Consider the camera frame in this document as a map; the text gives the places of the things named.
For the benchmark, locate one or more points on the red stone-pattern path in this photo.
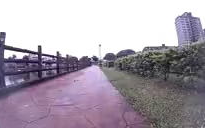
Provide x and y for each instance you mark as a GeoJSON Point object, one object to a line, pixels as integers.
{"type": "Point", "coordinates": [80, 96]}

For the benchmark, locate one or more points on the low building with dark roof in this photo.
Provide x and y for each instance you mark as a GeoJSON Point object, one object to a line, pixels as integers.
{"type": "Point", "coordinates": [156, 48]}

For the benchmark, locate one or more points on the green hedge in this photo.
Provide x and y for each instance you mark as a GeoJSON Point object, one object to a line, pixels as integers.
{"type": "Point", "coordinates": [163, 61]}

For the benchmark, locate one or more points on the tall grey tower building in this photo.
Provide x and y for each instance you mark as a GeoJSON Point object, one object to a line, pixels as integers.
{"type": "Point", "coordinates": [188, 29]}

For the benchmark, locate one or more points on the row of distant trees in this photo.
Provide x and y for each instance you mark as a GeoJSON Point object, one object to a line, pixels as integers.
{"type": "Point", "coordinates": [120, 54]}

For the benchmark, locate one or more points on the water behind fence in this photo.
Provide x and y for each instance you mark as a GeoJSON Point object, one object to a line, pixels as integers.
{"type": "Point", "coordinates": [10, 81]}

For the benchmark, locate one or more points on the lamp post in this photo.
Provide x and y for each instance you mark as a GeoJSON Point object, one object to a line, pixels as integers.
{"type": "Point", "coordinates": [99, 52]}

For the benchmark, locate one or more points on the grass strip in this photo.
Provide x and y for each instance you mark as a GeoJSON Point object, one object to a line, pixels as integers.
{"type": "Point", "coordinates": [156, 96]}

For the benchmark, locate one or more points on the dark wooden rail fence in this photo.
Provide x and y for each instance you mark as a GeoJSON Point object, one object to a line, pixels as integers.
{"type": "Point", "coordinates": [40, 63]}

